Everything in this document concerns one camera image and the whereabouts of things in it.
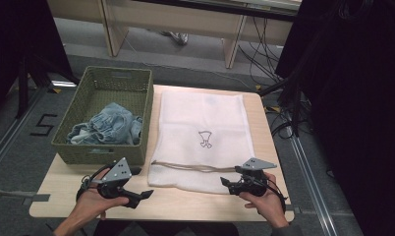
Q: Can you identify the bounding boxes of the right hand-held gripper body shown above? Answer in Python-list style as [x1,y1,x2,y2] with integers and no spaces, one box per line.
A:
[229,157,278,198]

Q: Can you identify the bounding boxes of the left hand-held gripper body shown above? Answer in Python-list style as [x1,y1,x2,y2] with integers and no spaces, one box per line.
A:
[96,156,141,209]

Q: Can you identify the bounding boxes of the green woven basket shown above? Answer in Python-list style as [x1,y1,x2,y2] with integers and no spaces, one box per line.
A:
[51,65,154,166]

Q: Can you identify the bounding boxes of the light blue jeans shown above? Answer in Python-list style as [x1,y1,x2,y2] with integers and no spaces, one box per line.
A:
[66,101,144,146]

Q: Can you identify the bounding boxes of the white mesh laundry bag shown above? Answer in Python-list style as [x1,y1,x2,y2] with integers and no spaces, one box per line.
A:
[147,89,256,195]

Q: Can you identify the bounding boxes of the person's right hand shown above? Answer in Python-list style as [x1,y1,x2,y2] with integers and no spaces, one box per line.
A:
[239,172,290,229]

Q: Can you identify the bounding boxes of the person's left hand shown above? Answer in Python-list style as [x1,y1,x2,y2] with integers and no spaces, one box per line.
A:
[71,168,131,227]

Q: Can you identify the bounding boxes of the black metal stand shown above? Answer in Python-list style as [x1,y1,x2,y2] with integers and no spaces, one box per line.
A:
[16,53,82,120]
[257,32,321,138]

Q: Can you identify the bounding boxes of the light wooden desk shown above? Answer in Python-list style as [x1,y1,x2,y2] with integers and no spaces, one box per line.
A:
[47,0,302,69]

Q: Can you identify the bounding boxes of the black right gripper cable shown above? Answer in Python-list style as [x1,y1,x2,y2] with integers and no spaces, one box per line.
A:
[265,178,289,214]

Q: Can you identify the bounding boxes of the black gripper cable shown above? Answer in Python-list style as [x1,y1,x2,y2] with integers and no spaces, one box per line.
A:
[75,161,119,202]
[265,178,289,214]

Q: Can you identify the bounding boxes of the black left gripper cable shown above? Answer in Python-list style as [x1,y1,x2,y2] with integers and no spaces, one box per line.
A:
[75,161,119,202]

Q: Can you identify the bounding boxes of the bundle of black floor cables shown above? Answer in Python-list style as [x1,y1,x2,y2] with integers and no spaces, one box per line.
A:
[238,16,312,139]

